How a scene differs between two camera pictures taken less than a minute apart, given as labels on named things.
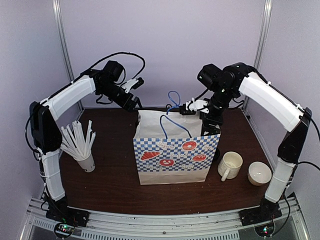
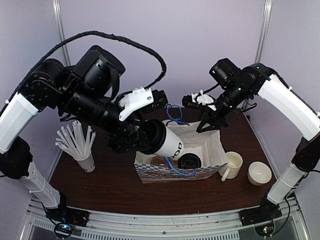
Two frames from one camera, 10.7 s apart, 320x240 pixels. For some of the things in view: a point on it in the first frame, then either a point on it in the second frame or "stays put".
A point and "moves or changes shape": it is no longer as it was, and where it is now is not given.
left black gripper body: [123, 102] → [113, 137]
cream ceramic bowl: [259, 173] stays put
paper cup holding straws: [87, 165] stays put
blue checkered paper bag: [169, 148] moves or changes shape
